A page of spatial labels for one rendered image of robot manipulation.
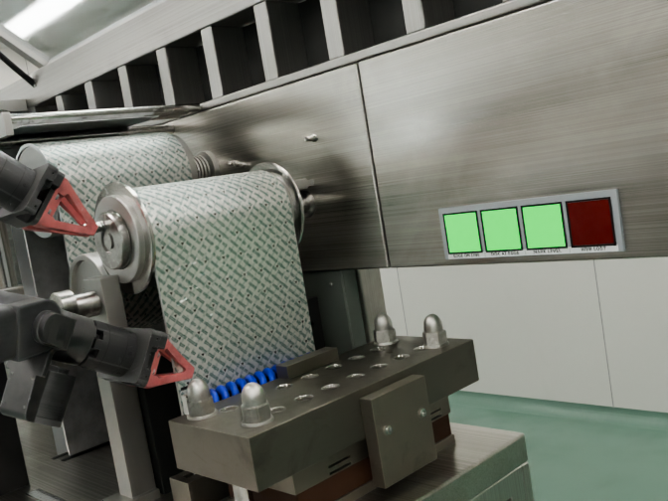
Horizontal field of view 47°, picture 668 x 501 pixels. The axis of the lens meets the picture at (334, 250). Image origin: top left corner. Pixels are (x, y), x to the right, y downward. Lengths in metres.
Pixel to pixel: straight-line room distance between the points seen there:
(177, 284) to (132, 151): 0.34
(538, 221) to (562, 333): 2.84
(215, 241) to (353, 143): 0.26
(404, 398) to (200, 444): 0.25
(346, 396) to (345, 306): 0.32
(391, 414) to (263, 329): 0.24
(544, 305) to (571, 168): 2.88
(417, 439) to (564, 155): 0.39
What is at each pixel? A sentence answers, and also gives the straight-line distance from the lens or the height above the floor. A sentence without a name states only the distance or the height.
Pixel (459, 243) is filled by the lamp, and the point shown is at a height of 1.17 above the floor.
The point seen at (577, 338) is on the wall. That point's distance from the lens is 3.74.
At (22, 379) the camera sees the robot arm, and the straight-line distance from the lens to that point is 0.89.
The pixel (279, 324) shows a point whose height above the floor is 1.09.
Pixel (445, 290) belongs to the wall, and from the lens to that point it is 4.10.
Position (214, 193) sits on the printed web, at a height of 1.29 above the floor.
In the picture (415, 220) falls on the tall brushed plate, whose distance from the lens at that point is 1.07.
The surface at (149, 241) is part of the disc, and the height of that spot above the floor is 1.24.
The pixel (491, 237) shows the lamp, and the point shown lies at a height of 1.18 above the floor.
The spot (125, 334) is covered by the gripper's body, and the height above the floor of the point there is 1.14.
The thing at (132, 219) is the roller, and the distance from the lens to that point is 0.98.
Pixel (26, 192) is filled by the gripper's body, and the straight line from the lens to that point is 0.97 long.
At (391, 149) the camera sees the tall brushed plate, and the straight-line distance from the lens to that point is 1.08.
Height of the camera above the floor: 1.28
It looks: 5 degrees down
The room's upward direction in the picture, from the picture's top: 9 degrees counter-clockwise
